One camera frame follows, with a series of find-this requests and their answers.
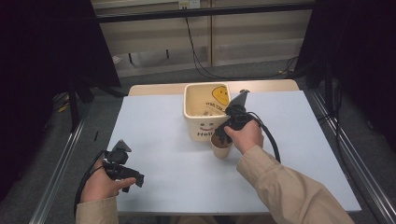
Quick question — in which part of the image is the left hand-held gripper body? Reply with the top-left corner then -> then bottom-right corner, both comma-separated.
103,139 -> 139,182

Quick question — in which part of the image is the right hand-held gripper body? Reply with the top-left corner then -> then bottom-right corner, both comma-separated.
221,89 -> 252,132

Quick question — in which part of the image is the brown paper cup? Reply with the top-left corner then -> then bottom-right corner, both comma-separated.
209,132 -> 234,160

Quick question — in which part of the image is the cream smiley waste bin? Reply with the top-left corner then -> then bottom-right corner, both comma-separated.
182,81 -> 233,143

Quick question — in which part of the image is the person's right hand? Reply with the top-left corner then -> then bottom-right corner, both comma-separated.
223,119 -> 265,156

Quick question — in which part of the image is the person's left hand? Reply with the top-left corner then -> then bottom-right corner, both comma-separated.
79,159 -> 137,204

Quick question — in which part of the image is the white table sheet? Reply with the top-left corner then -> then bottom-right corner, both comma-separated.
106,90 -> 362,217

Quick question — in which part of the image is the black metal stand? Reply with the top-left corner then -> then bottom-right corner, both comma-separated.
66,77 -> 126,133

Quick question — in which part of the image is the black horizontal bar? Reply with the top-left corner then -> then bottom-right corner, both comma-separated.
92,2 -> 316,24

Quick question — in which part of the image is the black curtain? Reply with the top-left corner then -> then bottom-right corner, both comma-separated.
293,0 -> 396,150
0,0 -> 121,200

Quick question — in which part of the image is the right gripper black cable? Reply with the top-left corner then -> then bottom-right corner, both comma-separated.
247,111 -> 282,164

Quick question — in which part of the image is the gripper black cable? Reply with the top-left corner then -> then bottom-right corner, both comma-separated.
247,111 -> 282,164
73,149 -> 107,218

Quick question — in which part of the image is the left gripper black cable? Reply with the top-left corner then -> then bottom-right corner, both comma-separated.
73,149 -> 107,218

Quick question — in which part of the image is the metal floor rail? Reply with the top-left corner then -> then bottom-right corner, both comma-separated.
28,105 -> 92,224
307,89 -> 396,224

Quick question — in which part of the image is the black wall cable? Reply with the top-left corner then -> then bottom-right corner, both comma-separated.
184,14 -> 301,81

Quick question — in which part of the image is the yellow floor cable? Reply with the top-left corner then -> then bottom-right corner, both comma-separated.
56,94 -> 71,114

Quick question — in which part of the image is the white wall socket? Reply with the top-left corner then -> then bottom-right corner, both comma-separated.
178,0 -> 202,10

